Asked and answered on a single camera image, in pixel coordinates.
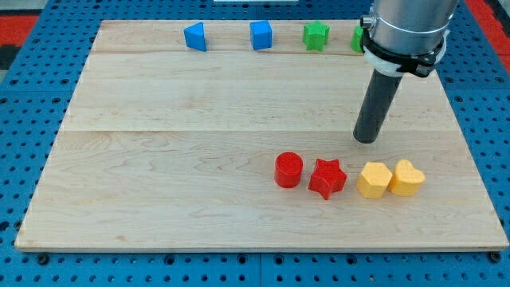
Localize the green block behind arm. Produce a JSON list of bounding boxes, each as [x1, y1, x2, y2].
[[351, 25, 363, 53]]

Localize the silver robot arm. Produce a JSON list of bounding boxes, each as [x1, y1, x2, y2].
[[360, 0, 458, 56]]

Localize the wooden board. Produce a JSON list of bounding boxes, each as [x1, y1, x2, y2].
[[15, 21, 508, 253]]

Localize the red cylinder block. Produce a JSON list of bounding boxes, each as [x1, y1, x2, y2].
[[274, 151, 304, 188]]

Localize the red star block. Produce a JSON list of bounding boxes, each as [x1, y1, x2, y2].
[[308, 159, 347, 200]]

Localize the blue cube block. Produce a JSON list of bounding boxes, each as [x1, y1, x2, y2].
[[249, 20, 273, 50]]

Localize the green star block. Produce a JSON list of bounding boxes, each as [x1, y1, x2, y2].
[[302, 21, 330, 52]]

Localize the yellow hexagon block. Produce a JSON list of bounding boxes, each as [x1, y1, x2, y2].
[[355, 162, 393, 199]]

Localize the blue triangle block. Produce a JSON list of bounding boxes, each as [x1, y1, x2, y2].
[[183, 22, 207, 52]]

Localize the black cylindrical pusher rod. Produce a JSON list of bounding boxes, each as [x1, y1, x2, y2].
[[353, 70, 402, 144]]

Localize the yellow heart block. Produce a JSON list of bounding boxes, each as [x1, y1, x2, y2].
[[388, 159, 426, 197]]

